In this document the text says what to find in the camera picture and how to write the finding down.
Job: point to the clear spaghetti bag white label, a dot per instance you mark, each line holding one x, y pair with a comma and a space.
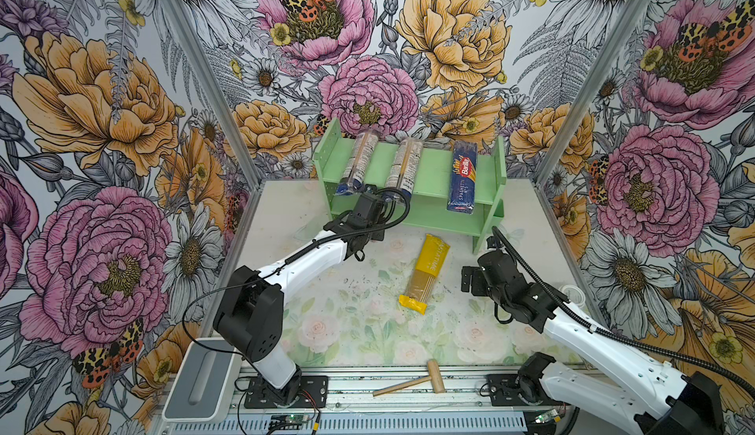
404, 169

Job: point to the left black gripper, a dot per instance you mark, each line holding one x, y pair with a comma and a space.
377, 236

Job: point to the clear tape roll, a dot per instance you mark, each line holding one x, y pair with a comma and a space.
574, 295

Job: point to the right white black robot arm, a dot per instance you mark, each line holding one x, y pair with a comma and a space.
637, 394

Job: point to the clear spaghetti bag dark end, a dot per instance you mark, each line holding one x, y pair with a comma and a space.
353, 178

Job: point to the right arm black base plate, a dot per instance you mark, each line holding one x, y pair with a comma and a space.
511, 390

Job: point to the yellow spaghetti bag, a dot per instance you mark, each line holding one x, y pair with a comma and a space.
425, 274

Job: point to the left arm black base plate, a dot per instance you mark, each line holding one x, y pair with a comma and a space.
302, 392

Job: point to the green wooden two-tier shelf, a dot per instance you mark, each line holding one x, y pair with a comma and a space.
430, 195

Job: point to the blue Barilla spaghetti bag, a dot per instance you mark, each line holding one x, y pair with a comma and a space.
463, 177

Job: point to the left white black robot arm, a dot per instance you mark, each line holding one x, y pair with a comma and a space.
250, 313

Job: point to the grey white box device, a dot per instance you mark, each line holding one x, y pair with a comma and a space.
204, 385

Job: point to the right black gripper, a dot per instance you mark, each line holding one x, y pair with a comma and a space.
477, 284

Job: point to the small wooden mallet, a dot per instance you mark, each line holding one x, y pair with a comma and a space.
434, 377

